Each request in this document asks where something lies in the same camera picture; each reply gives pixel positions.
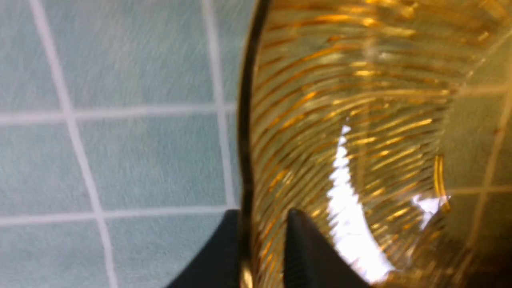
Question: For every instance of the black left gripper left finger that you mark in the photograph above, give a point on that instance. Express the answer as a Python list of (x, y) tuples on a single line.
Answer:
[(216, 264)]

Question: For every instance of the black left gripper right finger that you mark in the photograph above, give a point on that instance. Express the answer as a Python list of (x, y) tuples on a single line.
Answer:
[(310, 261)]

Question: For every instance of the amber ribbed plastic plate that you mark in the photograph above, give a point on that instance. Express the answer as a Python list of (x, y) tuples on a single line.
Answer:
[(388, 122)]

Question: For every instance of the green checkered tablecloth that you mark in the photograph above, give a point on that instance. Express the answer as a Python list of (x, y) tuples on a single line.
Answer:
[(118, 139)]

